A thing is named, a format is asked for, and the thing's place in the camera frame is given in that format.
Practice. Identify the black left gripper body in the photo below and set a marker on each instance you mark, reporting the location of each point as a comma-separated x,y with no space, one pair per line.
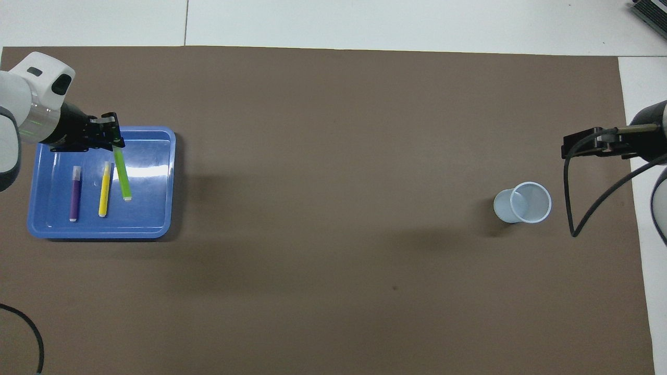
75,133

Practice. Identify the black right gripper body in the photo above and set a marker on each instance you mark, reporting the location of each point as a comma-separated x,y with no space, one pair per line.
651,135

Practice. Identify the green highlighter pen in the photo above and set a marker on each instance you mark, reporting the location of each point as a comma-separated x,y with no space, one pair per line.
123,177

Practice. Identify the yellow highlighter pen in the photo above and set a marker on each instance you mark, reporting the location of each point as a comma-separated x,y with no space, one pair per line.
104,195

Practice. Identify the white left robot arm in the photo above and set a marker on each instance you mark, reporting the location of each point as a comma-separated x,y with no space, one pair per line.
31,99

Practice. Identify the purple highlighter pen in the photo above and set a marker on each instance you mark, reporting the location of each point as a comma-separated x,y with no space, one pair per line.
75,198

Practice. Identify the translucent plastic cup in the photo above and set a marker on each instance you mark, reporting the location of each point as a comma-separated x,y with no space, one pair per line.
526,205

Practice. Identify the blue plastic tray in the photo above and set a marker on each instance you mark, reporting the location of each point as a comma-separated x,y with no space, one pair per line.
148,219

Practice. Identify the grey ridged device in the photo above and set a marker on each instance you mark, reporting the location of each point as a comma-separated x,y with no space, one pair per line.
652,13

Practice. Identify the brown table mat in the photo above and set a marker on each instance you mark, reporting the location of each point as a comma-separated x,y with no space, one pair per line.
333,156

